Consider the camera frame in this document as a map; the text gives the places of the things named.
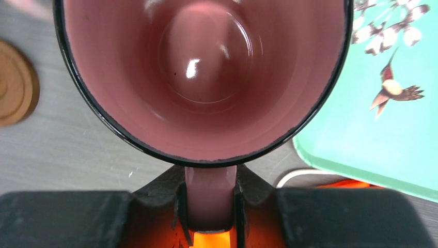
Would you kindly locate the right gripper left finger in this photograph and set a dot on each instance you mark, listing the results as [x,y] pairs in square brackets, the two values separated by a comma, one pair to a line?
[144,218]

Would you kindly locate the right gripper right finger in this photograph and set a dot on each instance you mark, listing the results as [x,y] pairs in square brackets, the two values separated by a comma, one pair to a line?
[323,217]

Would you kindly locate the pink floral mug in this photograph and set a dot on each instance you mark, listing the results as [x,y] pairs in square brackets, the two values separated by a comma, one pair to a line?
[206,85]

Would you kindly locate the brown wooden coaster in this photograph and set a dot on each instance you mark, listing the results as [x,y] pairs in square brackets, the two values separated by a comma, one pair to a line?
[20,88]

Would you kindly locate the orange cloth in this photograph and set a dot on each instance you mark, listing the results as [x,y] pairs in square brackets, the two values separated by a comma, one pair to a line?
[222,239]

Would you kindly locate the green floral tray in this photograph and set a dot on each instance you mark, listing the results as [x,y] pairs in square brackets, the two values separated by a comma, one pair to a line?
[379,123]

